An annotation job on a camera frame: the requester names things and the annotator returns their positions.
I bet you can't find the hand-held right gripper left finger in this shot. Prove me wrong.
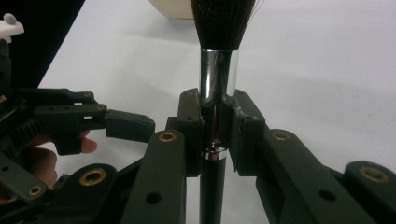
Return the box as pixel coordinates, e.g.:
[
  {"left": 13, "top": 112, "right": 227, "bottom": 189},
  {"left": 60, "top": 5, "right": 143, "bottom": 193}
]
[{"left": 120, "top": 88, "right": 206, "bottom": 224}]

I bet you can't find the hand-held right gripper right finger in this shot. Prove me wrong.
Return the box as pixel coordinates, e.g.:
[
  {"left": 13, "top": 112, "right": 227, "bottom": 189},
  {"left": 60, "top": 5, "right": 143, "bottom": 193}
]
[{"left": 223, "top": 88, "right": 377, "bottom": 224}]

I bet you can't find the black makeup brush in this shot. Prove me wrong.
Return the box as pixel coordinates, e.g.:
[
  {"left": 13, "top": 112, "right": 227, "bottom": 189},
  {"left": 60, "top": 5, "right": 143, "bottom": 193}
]
[{"left": 190, "top": 0, "right": 265, "bottom": 224}]

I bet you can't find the beige square cup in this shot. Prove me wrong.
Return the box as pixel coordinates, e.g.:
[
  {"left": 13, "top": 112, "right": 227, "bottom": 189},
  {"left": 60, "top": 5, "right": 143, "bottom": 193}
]
[{"left": 148, "top": 0, "right": 195, "bottom": 21}]

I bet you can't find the white table board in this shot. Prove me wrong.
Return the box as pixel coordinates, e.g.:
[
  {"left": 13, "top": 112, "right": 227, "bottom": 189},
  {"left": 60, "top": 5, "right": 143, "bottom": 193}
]
[{"left": 36, "top": 0, "right": 396, "bottom": 224}]

